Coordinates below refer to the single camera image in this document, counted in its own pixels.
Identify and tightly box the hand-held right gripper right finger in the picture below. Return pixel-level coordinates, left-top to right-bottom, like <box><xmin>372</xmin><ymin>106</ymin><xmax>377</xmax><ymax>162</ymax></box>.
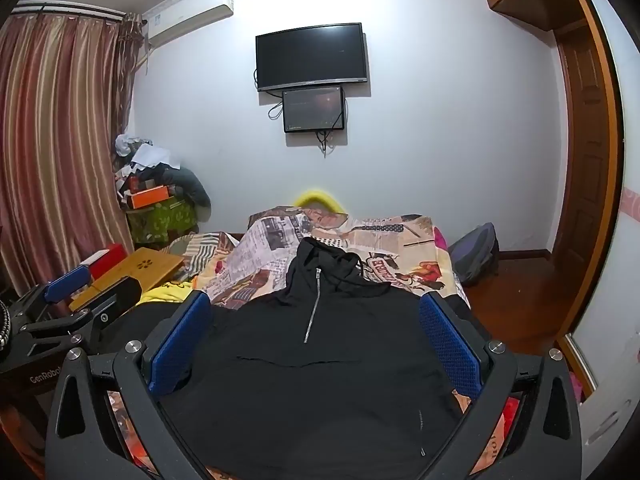
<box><xmin>419</xmin><ymin>290</ymin><xmax>583</xmax><ymax>480</ymax></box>

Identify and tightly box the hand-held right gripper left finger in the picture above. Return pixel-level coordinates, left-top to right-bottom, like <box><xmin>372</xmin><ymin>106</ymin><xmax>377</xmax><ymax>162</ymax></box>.
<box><xmin>44</xmin><ymin>291</ymin><xmax>213</xmax><ymax>480</ymax></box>

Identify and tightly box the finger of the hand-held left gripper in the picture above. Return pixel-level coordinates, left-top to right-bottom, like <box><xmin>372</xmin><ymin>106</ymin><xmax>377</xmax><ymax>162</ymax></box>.
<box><xmin>20</xmin><ymin>280</ymin><xmax>144</xmax><ymax>356</ymax></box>
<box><xmin>10</xmin><ymin>264</ymin><xmax>92</xmax><ymax>321</ymax></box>

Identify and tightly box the black zip hoodie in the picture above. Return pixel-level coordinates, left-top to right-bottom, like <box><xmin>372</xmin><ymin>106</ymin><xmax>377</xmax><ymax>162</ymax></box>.
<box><xmin>115</xmin><ymin>236</ymin><xmax>482</xmax><ymax>478</ymax></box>

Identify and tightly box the wooden lap desk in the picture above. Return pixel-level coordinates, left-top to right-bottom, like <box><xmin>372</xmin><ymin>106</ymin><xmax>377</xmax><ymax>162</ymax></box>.
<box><xmin>68</xmin><ymin>246</ymin><xmax>186</xmax><ymax>312</ymax></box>

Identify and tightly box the red box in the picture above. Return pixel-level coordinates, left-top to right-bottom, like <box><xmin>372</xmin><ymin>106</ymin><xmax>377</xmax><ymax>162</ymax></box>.
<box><xmin>80</xmin><ymin>243</ymin><xmax>126</xmax><ymax>281</ymax></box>

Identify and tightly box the yellow cloth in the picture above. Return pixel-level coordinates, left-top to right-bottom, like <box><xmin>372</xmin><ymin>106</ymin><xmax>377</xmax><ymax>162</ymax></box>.
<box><xmin>137</xmin><ymin>280</ymin><xmax>193</xmax><ymax>307</ymax></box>

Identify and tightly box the green patterned cloth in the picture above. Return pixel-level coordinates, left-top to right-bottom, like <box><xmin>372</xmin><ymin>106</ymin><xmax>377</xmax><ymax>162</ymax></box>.
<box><xmin>125</xmin><ymin>200</ymin><xmax>198</xmax><ymax>247</ymax></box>

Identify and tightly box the grey backpack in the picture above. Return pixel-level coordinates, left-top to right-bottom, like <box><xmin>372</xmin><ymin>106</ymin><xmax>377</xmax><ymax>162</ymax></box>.
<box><xmin>446</xmin><ymin>222</ymin><xmax>501</xmax><ymax>286</ymax></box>

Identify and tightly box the orange box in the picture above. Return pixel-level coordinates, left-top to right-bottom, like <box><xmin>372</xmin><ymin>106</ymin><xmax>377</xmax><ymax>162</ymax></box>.
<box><xmin>127</xmin><ymin>185</ymin><xmax>169</xmax><ymax>209</ymax></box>

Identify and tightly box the printed blanket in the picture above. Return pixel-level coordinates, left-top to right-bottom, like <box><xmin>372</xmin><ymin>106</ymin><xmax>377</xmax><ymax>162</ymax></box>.
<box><xmin>0</xmin><ymin>204</ymin><xmax>523</xmax><ymax>480</ymax></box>

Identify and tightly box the striped red curtain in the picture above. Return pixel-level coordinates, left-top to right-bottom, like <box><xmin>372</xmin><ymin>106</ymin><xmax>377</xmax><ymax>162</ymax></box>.
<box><xmin>0</xmin><ymin>10</ymin><xmax>146</xmax><ymax>301</ymax></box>

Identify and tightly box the white crumpled paper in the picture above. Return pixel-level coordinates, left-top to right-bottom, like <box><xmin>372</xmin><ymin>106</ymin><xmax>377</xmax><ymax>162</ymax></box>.
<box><xmin>114</xmin><ymin>134</ymin><xmax>181</xmax><ymax>172</ymax></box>

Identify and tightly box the white wardrobe door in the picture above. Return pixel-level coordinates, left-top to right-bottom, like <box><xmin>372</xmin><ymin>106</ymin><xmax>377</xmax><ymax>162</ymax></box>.
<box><xmin>565</xmin><ymin>0</ymin><xmax>640</xmax><ymax>461</ymax></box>

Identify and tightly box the yellow pillow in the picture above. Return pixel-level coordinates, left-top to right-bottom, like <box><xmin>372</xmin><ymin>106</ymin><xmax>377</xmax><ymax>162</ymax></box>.
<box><xmin>294</xmin><ymin>189</ymin><xmax>348</xmax><ymax>216</ymax></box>

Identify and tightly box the wooden door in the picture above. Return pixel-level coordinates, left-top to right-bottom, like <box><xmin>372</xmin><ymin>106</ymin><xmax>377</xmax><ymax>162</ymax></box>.
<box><xmin>547</xmin><ymin>20</ymin><xmax>617</xmax><ymax>321</ymax></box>

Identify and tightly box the curtain rod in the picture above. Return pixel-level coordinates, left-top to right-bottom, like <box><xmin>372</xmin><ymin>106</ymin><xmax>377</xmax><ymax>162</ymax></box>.
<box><xmin>10</xmin><ymin>2</ymin><xmax>126</xmax><ymax>23</ymax></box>

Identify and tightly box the white air conditioner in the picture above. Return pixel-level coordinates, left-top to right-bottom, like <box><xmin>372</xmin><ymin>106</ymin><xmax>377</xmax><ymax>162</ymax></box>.
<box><xmin>142</xmin><ymin>0</ymin><xmax>236</xmax><ymax>51</ymax></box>

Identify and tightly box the small black wall screen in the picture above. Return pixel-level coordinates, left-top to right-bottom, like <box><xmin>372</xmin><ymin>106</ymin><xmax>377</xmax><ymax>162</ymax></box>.
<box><xmin>281</xmin><ymin>86</ymin><xmax>347</xmax><ymax>134</ymax></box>

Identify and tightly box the black wall television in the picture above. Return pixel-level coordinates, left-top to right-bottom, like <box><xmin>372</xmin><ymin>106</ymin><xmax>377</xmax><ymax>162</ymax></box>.
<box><xmin>255</xmin><ymin>23</ymin><xmax>369</xmax><ymax>93</ymax></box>

